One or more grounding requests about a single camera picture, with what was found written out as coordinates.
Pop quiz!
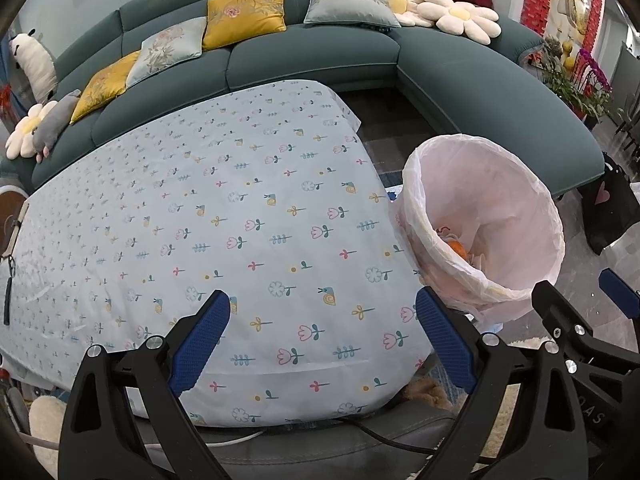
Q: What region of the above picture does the yellow cushion with pink flower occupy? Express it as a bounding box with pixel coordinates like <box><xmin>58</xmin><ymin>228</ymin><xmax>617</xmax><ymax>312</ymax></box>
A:
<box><xmin>202</xmin><ymin>0</ymin><xmax>289</xmax><ymax>52</ymax></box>

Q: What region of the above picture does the black bag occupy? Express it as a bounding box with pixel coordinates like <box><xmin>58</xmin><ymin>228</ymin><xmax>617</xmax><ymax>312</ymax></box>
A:
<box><xmin>585</xmin><ymin>152</ymin><xmax>634</xmax><ymax>256</ymax></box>

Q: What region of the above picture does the black hanging strap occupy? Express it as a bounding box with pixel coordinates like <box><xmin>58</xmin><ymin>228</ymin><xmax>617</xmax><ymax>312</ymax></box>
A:
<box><xmin>2</xmin><ymin>255</ymin><xmax>17</xmax><ymax>326</ymax></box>

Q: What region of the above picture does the light blue embroidered cushion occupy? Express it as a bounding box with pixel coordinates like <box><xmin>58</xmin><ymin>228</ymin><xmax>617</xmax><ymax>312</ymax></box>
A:
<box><xmin>126</xmin><ymin>16</ymin><xmax>209</xmax><ymax>89</ymax></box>
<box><xmin>304</xmin><ymin>0</ymin><xmax>402</xmax><ymax>29</ymax></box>

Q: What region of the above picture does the cream fluffy seat cushion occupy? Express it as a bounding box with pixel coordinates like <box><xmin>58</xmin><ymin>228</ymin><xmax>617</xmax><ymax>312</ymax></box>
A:
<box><xmin>27</xmin><ymin>395</ymin><xmax>68</xmax><ymax>480</ymax></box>

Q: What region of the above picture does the plain yellow embroidered cushion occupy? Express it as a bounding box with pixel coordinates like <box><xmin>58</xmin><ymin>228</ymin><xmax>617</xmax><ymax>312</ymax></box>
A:
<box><xmin>70</xmin><ymin>50</ymin><xmax>142</xmax><ymax>125</ymax></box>

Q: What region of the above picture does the teal sectional sofa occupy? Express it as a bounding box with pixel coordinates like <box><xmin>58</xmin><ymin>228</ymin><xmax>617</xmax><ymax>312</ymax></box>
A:
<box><xmin>30</xmin><ymin>0</ymin><xmax>603</xmax><ymax>196</ymax></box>

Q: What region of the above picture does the trash bin with white liner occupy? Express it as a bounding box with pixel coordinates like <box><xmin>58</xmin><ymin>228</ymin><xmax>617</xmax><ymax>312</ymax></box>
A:
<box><xmin>392</xmin><ymin>132</ymin><xmax>566</xmax><ymax>326</ymax></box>

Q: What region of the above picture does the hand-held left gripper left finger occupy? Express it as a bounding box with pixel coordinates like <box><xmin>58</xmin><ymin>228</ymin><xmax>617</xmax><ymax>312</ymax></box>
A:
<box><xmin>59</xmin><ymin>289</ymin><xmax>232</xmax><ymax>480</ymax></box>

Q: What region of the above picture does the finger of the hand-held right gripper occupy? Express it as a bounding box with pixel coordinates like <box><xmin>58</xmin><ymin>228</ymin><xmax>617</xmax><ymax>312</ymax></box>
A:
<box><xmin>599</xmin><ymin>268</ymin><xmax>640</xmax><ymax>319</ymax></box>
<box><xmin>531</xmin><ymin>281</ymin><xmax>596</xmax><ymax>362</ymax></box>

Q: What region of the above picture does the potted orchid plant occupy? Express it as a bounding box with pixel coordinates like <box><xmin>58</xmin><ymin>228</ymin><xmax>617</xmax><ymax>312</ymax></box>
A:
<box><xmin>542</xmin><ymin>37</ymin><xmax>614</xmax><ymax>121</ymax></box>

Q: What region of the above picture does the floral light blue tablecloth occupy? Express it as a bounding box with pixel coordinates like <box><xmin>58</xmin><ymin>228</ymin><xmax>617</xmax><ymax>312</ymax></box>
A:
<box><xmin>0</xmin><ymin>80</ymin><xmax>436</xmax><ymax>428</ymax></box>

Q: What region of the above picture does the long white plush toy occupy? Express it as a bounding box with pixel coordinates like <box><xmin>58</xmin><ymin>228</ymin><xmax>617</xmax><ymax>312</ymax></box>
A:
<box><xmin>9</xmin><ymin>30</ymin><xmax>59</xmax><ymax>104</ymax></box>

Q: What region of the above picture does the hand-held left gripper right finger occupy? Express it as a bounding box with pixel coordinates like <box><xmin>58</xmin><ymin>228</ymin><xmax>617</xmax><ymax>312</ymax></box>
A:
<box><xmin>414</xmin><ymin>286</ymin><xmax>588</xmax><ymax>480</ymax></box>

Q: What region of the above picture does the wooden chair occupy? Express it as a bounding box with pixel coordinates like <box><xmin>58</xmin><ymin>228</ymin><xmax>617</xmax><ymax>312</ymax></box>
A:
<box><xmin>0</xmin><ymin>184</ymin><xmax>32</xmax><ymax>261</ymax></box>

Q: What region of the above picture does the dark dining chair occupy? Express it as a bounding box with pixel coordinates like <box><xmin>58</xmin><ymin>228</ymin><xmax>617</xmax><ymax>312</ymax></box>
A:
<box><xmin>612</xmin><ymin>42</ymin><xmax>640</xmax><ymax>161</ymax></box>

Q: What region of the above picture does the white cable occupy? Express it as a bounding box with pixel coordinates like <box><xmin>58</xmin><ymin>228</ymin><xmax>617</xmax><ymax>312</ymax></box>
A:
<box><xmin>20</xmin><ymin>430</ymin><xmax>266</xmax><ymax>454</ymax></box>

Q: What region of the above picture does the black cable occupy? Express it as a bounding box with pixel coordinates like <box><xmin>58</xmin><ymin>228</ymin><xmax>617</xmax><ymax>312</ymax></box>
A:
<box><xmin>345</xmin><ymin>415</ymin><xmax>451</xmax><ymax>457</ymax></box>

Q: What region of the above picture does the grey plush toy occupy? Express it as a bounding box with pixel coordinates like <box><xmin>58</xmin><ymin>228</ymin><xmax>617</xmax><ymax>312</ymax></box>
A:
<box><xmin>32</xmin><ymin>90</ymin><xmax>82</xmax><ymax>164</ymax></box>

